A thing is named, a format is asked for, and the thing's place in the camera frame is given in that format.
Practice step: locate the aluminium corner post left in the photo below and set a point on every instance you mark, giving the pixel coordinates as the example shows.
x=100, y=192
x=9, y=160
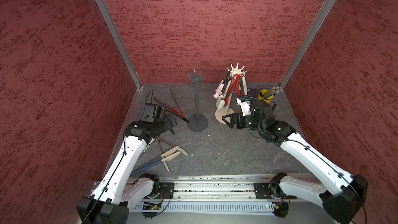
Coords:
x=104, y=10

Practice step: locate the yellow metal pencil bucket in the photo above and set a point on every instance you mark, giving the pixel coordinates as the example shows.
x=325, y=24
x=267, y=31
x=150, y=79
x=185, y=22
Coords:
x=260, y=96

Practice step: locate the small red silicone tongs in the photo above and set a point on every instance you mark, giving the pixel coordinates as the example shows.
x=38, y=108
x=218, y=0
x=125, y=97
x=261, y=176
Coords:
x=226, y=99

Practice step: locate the pink handled tweezers tongs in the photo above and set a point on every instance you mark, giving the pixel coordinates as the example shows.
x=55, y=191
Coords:
x=218, y=90

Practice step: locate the cream utensil rack stand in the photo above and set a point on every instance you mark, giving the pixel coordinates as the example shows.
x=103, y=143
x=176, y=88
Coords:
x=226, y=110

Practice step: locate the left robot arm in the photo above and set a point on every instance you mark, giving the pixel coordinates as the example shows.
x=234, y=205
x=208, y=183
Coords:
x=109, y=203

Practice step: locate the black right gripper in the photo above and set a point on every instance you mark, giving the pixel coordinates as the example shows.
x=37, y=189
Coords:
x=239, y=116

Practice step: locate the aluminium corner post right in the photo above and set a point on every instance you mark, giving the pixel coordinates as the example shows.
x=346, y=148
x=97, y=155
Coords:
x=310, y=35

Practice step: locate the red looped long steel tongs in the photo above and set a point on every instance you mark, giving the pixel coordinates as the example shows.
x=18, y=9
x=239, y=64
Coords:
x=235, y=84

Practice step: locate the dark grey utensil rack stand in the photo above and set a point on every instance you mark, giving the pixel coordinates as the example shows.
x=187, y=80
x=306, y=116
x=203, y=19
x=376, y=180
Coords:
x=197, y=122

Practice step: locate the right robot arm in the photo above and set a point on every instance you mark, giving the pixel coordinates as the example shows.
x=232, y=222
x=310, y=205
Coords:
x=311, y=161

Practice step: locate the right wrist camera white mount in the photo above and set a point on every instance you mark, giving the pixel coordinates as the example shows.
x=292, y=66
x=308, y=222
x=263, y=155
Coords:
x=245, y=105

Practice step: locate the aluminium corner post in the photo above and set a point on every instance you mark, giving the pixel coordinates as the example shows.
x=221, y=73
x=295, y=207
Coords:
x=310, y=35
x=104, y=10

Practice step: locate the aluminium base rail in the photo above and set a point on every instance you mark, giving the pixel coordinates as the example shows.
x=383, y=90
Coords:
x=267, y=194

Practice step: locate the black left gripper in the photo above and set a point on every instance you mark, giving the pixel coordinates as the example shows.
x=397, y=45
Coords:
x=167, y=125

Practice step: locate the purple book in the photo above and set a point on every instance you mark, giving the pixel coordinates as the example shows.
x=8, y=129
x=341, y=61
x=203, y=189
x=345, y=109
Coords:
x=252, y=92

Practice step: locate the cream blue handled tongs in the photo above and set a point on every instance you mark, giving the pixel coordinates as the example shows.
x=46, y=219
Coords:
x=162, y=158

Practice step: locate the scalloped steel serving tongs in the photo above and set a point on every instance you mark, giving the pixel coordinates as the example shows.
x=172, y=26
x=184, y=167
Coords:
x=223, y=94

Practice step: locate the black steel tongs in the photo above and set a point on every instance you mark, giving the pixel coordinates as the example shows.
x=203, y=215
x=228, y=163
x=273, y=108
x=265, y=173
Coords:
x=176, y=113

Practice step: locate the bundle of pencils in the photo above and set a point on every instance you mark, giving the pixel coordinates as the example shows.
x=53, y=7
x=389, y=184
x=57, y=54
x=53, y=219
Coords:
x=272, y=92

